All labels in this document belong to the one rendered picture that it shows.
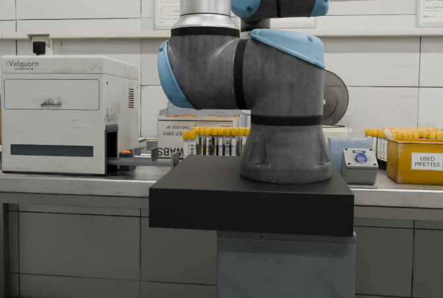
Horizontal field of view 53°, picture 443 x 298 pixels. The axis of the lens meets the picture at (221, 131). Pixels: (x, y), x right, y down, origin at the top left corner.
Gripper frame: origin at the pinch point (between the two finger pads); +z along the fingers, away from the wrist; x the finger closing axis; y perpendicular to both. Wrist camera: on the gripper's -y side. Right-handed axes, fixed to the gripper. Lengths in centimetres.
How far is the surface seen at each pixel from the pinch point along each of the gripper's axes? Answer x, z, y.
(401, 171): 6.9, 8.9, -32.6
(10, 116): 4, -3, 64
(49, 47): -60, -29, 83
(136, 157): 4.7, 7.0, 31.2
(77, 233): -61, 46, 72
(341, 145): -0.9, 3.7, -20.2
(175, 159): 4.0, 7.4, 21.6
